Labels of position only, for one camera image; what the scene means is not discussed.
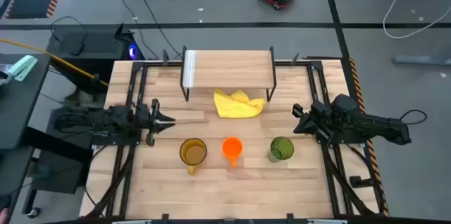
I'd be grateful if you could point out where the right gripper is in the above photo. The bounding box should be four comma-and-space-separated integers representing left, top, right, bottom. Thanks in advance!
292, 100, 334, 144

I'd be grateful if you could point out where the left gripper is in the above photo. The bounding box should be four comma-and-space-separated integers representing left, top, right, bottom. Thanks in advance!
135, 98, 176, 147

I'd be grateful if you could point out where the green faceted glass tumbler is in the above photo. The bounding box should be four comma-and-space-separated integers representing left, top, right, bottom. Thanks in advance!
268, 136, 295, 163

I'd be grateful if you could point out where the amber yellow mug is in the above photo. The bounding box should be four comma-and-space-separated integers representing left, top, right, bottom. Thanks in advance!
179, 138, 208, 176

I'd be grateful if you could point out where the orange plastic cup with handle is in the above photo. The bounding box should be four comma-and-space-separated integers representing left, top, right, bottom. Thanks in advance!
221, 136, 244, 168

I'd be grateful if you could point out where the wooden shelf with black legs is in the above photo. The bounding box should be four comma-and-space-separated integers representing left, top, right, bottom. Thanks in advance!
179, 45, 278, 102

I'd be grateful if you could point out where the yellow cloth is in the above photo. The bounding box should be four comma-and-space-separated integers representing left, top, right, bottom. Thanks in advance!
213, 88, 266, 119

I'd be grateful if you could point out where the orange black striped edge strip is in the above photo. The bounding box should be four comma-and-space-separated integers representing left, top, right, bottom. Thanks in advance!
348, 58, 390, 218

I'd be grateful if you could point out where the black computer tower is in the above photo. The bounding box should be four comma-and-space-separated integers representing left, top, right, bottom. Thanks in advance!
47, 23, 145, 94

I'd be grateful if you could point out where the black storage box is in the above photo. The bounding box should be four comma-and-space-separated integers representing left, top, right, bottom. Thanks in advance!
31, 149, 89, 195

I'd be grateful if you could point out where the grey metal table foot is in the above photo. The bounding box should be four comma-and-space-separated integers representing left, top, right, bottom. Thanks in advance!
391, 44, 451, 66

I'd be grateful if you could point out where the black side desk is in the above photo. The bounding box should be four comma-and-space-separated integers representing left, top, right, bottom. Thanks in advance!
0, 53, 52, 224

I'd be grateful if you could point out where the mint green stapler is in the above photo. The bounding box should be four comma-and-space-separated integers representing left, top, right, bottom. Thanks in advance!
7, 54, 39, 82

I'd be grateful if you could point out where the black caster wheel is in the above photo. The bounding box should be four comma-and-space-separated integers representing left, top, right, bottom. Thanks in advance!
27, 206, 42, 220

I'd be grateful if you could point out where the clear plastic bag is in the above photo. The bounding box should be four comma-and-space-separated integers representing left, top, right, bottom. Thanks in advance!
0, 63, 15, 86

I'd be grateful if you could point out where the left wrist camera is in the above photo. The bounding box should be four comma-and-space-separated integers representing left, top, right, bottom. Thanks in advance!
111, 106, 134, 126

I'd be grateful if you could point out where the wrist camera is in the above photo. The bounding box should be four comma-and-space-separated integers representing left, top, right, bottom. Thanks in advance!
111, 106, 134, 126
333, 93, 359, 114

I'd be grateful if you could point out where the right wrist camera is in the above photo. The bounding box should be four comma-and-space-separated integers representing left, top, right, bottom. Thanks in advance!
333, 93, 359, 114

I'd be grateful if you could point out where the black metal rig frame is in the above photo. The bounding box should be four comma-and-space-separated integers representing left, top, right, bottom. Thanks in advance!
84, 60, 385, 218

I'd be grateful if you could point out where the black knob handle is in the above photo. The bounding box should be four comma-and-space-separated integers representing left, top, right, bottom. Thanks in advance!
350, 175, 374, 189

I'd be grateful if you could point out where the yellow cable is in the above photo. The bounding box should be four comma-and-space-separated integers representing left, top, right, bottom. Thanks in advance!
0, 37, 110, 87

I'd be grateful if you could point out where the long black floor cable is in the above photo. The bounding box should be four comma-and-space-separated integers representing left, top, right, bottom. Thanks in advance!
130, 0, 184, 59

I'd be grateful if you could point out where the black adapter with cable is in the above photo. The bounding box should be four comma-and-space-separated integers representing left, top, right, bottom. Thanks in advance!
50, 15, 88, 56

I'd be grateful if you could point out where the white floor cable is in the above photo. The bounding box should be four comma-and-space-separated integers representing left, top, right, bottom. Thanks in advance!
383, 0, 451, 40

